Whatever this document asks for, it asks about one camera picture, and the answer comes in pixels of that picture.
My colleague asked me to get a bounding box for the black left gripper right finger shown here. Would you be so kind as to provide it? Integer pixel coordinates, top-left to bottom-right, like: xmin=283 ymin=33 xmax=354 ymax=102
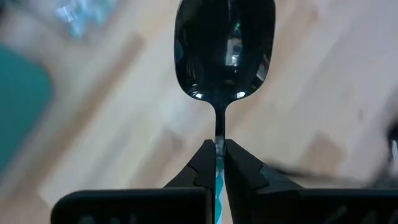
xmin=223 ymin=138 xmax=398 ymax=224

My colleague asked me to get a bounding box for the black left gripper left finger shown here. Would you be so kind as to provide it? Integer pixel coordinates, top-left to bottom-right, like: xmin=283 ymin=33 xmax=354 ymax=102
xmin=50 ymin=139 xmax=217 ymax=224

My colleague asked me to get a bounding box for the teal patterned handle spoon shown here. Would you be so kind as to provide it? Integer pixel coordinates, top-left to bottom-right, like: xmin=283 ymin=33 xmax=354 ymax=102
xmin=173 ymin=0 xmax=277 ymax=224

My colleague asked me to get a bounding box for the green plastic bin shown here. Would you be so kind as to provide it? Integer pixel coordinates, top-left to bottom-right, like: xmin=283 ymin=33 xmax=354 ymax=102
xmin=0 ymin=43 xmax=54 ymax=175

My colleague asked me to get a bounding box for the clear plastic bin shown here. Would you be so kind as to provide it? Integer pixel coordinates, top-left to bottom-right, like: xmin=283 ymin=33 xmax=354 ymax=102
xmin=30 ymin=0 xmax=125 ymax=42

